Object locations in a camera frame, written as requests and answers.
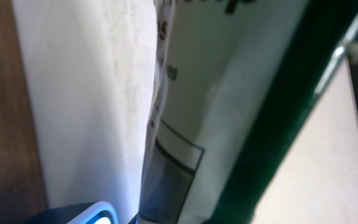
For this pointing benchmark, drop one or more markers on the green 3M gloves package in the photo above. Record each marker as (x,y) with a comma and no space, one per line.
(237,81)

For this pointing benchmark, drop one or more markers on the white barcode scanner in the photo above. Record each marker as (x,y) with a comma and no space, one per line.
(82,213)

